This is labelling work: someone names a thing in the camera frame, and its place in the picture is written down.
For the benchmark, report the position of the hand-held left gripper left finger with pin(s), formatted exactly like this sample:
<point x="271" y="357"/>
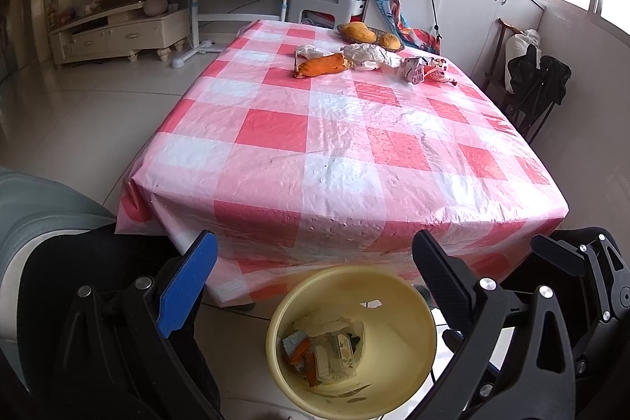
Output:
<point x="189" y="282"/>

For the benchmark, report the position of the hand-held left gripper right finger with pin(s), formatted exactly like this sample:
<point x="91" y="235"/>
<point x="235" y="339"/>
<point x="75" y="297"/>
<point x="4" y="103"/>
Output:
<point x="440" y="284"/>

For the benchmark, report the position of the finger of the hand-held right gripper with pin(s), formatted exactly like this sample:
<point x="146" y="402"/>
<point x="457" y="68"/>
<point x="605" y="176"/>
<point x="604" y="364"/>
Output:
<point x="561" y="255"/>
<point x="455" y="341"/>

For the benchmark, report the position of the yellow waste bin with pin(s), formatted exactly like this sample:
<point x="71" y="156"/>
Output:
<point x="393" y="341"/>

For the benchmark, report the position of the blue white packet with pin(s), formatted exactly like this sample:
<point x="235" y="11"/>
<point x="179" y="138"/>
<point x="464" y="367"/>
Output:
<point x="295" y="341"/>

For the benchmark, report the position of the green white carton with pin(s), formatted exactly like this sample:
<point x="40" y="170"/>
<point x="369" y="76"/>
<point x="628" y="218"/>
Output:
<point x="334" y="358"/>

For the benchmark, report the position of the orange peel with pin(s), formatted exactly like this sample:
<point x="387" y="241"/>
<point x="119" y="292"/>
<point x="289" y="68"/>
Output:
<point x="297" y="357"/>
<point x="320" y="65"/>
<point x="310" y="368"/>

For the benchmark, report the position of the person's left leg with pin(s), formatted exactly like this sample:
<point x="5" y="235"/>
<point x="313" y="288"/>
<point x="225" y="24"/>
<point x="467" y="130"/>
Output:
<point x="59" y="262"/>

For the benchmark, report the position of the grey green sofa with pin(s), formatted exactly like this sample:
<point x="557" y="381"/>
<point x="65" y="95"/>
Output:
<point x="34" y="213"/>

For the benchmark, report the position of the black garment on chair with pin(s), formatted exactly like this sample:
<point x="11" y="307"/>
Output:
<point x="541" y="80"/>

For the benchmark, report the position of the pink white checked tablecloth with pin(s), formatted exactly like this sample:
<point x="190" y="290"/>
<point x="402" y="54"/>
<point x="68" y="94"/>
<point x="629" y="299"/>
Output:
<point x="315" y="144"/>

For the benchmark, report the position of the wooden chair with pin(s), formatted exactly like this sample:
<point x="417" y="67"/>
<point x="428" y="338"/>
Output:
<point x="497" y="70"/>

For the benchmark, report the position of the crumpled printed wrapper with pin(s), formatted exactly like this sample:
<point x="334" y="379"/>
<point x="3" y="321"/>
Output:
<point x="418" y="70"/>

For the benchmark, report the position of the crumpled white paper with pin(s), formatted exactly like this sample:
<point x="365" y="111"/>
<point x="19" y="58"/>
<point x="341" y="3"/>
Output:
<point x="369" y="55"/>

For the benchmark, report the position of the yellow mango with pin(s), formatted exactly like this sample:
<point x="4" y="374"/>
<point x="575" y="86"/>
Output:
<point x="366" y="34"/>
<point x="350" y="30"/>
<point x="389" y="40"/>

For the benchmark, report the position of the woven fruit basket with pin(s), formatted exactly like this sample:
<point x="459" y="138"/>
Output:
<point x="365" y="44"/>

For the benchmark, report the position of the cream television cabinet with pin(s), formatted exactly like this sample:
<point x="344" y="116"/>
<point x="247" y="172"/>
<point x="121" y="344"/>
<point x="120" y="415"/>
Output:
<point x="118" y="34"/>

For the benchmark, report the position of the white plastic bag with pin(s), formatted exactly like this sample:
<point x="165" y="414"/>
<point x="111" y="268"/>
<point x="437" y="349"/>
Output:
<point x="310" y="51"/>

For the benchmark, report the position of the white plastic stool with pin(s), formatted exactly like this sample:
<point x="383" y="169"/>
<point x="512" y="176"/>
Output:
<point x="325" y="2"/>

